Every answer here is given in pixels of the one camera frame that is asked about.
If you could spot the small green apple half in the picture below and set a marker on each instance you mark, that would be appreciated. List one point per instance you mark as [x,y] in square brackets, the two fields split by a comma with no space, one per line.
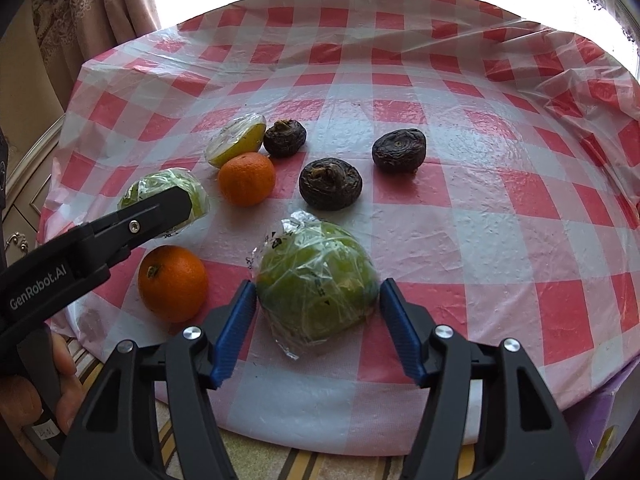
[197,192]

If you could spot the large green apple half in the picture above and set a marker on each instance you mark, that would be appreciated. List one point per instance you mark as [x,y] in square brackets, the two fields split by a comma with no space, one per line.
[315,280]

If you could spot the orange mandarin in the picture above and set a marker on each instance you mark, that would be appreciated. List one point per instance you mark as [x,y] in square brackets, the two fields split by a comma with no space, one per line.
[247,180]
[175,285]

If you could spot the cream wooden cabinet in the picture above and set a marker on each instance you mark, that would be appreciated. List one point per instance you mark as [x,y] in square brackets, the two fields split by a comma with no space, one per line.
[27,175]

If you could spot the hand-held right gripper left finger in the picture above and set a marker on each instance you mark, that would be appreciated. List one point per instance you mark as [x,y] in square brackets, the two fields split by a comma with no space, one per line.
[235,330]

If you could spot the dark water chestnut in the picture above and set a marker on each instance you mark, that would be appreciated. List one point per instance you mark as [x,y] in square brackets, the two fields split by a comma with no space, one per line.
[330,185]
[400,150]
[285,137]

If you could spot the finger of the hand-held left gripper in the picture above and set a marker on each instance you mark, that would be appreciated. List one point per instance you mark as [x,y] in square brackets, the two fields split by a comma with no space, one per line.
[150,215]

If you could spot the yellow apple half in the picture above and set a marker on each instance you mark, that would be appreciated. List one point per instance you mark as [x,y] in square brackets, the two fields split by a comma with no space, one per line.
[237,140]

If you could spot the person's left hand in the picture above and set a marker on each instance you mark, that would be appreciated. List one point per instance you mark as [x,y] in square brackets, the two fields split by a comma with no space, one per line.
[70,390]

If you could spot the red checkered plastic tablecloth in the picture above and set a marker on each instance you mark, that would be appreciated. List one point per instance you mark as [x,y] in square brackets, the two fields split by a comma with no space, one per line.
[475,240]

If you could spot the purple white cardboard box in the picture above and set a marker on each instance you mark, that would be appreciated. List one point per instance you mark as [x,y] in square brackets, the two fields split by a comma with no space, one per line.
[610,425]

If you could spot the beige patterned curtain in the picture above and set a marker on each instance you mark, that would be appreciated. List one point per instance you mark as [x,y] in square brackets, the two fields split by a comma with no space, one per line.
[90,15]

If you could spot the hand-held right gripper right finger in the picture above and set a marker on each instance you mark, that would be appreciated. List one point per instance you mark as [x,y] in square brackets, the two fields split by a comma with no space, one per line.
[400,322]

